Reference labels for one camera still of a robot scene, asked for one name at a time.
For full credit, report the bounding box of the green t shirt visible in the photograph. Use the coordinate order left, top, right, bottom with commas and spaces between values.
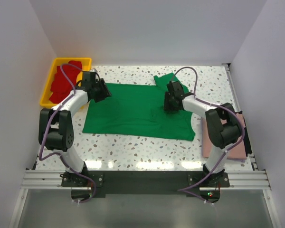
82, 73, 195, 141

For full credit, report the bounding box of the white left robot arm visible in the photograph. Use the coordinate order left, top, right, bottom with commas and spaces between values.
38, 70, 112, 186

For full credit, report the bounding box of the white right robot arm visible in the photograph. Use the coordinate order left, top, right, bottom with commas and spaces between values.
164, 81, 245, 188

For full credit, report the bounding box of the yellow plastic bin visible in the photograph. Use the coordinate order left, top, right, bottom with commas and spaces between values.
39, 57, 92, 108

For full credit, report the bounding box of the red t shirt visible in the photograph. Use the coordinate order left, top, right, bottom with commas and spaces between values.
49, 65, 81, 104

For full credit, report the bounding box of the pink folded t shirt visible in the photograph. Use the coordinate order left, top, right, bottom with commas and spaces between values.
201, 118, 247, 160

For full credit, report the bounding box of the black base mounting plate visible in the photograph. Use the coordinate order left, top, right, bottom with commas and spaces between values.
60, 170, 230, 202

